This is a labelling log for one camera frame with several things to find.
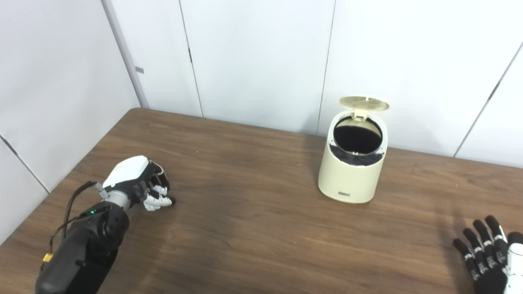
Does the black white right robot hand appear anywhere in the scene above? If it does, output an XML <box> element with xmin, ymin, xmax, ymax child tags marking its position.
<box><xmin>453</xmin><ymin>215</ymin><xmax>523</xmax><ymax>294</ymax></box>

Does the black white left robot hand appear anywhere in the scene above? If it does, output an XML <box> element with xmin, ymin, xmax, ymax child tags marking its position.
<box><xmin>102</xmin><ymin>155</ymin><xmax>176</xmax><ymax>212</ymax></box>

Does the white paper ball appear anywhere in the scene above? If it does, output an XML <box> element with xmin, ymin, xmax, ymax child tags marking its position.
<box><xmin>144</xmin><ymin>195</ymin><xmax>171</xmax><ymax>212</ymax></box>

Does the cream-colored lidded bin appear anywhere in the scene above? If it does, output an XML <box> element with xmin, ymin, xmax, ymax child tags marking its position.
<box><xmin>318</xmin><ymin>96</ymin><xmax>390</xmax><ymax>204</ymax></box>

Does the black bin liner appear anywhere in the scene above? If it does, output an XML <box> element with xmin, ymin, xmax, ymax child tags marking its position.
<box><xmin>329</xmin><ymin>116</ymin><xmax>385</xmax><ymax>167</ymax></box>

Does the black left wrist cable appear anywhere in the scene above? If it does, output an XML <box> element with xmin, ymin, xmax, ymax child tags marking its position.
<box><xmin>49</xmin><ymin>181</ymin><xmax>111</xmax><ymax>249</ymax></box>

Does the grey wall corner post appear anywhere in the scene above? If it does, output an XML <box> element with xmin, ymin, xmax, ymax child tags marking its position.
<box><xmin>101</xmin><ymin>0</ymin><xmax>150</xmax><ymax>109</ymax></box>

